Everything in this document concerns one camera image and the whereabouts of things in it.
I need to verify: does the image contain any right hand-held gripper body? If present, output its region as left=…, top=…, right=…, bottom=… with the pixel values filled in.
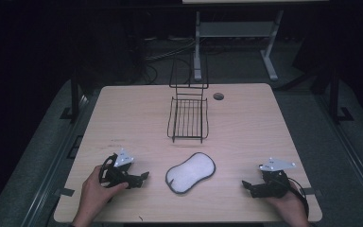
left=258, top=157, right=297, bottom=200

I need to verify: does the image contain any white metal stand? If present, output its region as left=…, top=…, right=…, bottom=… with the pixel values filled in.
left=193, top=9, right=285, bottom=82

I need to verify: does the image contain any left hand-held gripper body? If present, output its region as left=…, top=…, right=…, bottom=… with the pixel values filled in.
left=98, top=148, right=140, bottom=189

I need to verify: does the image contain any aluminium rail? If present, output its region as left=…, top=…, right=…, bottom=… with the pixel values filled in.
left=20, top=94, right=91, bottom=227
left=316, top=94, right=363, bottom=218

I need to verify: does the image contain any white sponge with dark edge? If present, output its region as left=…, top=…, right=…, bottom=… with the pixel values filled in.
left=164, top=151, right=216, bottom=195

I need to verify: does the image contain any black wire rack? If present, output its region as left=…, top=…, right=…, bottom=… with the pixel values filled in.
left=166, top=52, right=210, bottom=145

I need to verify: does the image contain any person's right hand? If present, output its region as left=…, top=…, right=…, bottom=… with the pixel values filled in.
left=266, top=181, right=310, bottom=222

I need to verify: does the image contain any person's left hand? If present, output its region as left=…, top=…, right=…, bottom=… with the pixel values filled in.
left=78, top=166, right=130, bottom=219

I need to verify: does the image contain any black metal post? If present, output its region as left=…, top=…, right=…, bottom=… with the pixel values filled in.
left=60, top=70, right=82, bottom=122
left=328, top=67, right=354, bottom=125

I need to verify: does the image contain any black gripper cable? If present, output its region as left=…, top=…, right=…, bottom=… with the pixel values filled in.
left=287, top=178, right=310, bottom=218

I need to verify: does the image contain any bundle of floor cables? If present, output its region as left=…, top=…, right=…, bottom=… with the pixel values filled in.
left=141, top=36, right=199, bottom=83

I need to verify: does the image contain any grey tape strip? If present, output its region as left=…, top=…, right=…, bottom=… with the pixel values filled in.
left=302, top=186, right=323, bottom=197
left=54, top=187, right=76, bottom=198

